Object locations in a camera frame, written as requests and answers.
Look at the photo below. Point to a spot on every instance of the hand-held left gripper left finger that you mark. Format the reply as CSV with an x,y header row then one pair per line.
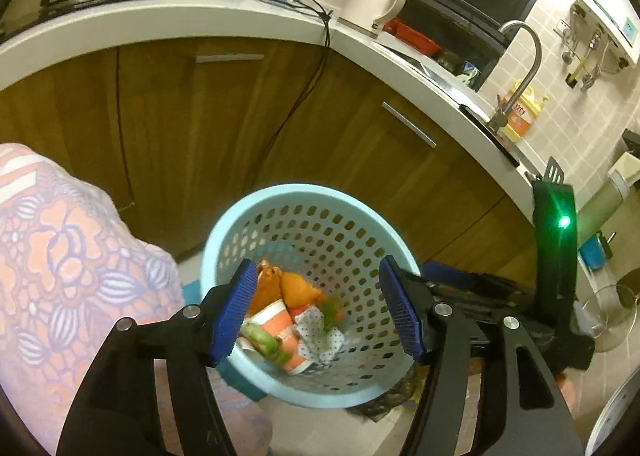
x,y
235,311

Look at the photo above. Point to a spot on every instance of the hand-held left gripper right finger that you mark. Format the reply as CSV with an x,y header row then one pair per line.
x,y
400,311

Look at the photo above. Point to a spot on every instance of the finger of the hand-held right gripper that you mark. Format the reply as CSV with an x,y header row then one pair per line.
x,y
450,273
475,306

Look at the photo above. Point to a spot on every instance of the green vegetable leaf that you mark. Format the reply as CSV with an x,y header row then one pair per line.
x,y
330,313
260,338

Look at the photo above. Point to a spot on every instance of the orange peel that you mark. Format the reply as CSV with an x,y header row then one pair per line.
x,y
300,291
267,286

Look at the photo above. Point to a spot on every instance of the orange white paper cup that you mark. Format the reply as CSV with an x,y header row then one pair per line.
x,y
280,323

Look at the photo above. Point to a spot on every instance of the white dotted cloth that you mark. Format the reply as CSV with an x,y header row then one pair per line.
x,y
317,336

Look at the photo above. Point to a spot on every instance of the light blue perforated basket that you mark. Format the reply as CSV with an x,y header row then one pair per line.
x,y
310,221

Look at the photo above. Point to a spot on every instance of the blue cup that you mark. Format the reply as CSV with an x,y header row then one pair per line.
x,y
592,251

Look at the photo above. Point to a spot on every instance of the glass bowl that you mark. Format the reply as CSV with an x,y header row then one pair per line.
x,y
607,321

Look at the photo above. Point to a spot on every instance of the black plastic bag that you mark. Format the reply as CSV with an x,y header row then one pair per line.
x,y
385,396

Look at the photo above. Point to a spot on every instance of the black slotted spatula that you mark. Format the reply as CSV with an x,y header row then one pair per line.
x,y
551,171

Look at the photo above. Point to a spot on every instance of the yellow detergent bottle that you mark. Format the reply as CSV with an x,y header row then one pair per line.
x,y
522,116

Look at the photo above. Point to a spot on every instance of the pink floral blanket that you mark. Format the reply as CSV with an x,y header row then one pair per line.
x,y
75,256

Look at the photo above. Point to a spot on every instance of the white round plate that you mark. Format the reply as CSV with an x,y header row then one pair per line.
x,y
617,421

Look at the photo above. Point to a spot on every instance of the wooden kitchen cabinet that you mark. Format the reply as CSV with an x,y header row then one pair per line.
x,y
200,126

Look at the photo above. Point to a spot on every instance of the steel kitchen faucet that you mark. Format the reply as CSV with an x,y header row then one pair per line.
x,y
537,56

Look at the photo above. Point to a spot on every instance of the dark glass jar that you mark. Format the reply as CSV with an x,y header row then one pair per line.
x,y
448,60

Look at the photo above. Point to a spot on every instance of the red tray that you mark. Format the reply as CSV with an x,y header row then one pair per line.
x,y
412,36

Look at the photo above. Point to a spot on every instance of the white water heater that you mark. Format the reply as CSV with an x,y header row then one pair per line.
x,y
610,16

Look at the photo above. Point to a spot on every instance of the cream electric kettle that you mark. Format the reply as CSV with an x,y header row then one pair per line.
x,y
372,1

